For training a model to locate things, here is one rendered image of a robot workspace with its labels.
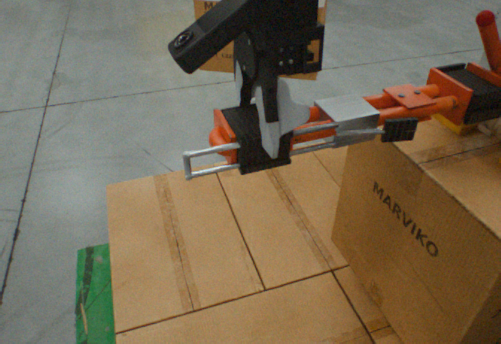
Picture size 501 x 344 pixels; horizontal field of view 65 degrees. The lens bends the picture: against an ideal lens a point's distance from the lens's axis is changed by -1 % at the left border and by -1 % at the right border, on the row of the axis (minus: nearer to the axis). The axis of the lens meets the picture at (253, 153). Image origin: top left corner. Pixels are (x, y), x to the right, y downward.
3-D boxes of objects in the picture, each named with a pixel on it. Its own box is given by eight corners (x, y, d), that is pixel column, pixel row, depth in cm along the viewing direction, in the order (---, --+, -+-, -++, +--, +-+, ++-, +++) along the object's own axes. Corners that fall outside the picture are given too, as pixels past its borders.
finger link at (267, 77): (284, 122, 43) (272, 38, 41) (271, 125, 42) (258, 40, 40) (269, 117, 47) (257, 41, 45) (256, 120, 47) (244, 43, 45)
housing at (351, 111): (350, 117, 61) (355, 91, 58) (376, 141, 56) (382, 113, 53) (309, 125, 59) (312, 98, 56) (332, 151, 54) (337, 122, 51)
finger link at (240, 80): (279, 113, 57) (290, 66, 49) (238, 122, 55) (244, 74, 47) (271, 97, 58) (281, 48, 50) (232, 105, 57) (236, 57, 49)
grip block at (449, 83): (456, 91, 68) (467, 59, 65) (502, 119, 61) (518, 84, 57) (417, 98, 66) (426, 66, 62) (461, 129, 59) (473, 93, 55)
